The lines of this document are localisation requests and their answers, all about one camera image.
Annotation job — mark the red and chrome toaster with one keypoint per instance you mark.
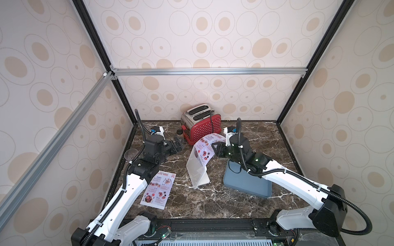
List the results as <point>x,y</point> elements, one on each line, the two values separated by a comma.
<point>200,121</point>

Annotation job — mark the horizontal aluminium frame bar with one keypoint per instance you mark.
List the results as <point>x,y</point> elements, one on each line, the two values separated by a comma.
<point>210,71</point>

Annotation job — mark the blue-grey plastic tray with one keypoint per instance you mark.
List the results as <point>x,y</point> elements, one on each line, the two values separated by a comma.
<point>238,179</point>

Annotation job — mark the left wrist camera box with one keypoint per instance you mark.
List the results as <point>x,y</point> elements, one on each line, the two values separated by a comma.
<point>157,130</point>

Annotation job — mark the clear drinking glass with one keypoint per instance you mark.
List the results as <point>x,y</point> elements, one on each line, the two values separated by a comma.
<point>130,154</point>

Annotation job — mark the new printed menu sheet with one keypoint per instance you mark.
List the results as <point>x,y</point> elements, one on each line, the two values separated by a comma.
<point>203,150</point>

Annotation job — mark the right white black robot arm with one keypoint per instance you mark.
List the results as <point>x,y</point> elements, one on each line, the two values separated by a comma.
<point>327,206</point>

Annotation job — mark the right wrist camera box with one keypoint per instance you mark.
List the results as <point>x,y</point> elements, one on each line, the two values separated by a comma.
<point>229,132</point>

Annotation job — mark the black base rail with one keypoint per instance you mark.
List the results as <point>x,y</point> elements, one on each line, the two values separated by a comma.
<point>232,232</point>

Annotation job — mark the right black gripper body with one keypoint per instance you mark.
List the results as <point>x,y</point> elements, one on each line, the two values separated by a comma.
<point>222,148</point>

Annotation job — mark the old printed menu sheet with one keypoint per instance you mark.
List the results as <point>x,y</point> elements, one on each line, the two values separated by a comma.
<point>157,193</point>

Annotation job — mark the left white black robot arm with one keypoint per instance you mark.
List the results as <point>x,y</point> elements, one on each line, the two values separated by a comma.
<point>106,229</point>

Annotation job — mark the slanted aluminium frame bar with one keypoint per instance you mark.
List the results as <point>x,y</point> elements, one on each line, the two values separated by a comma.
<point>31,176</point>

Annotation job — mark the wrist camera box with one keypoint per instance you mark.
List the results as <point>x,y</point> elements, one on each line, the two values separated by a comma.
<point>157,130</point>
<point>229,132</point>

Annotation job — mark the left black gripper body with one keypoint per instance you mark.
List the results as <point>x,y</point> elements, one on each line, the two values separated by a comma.
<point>168,149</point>

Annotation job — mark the clear acrylic menu holder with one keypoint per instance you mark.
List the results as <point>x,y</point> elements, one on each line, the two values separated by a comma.
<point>196,170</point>

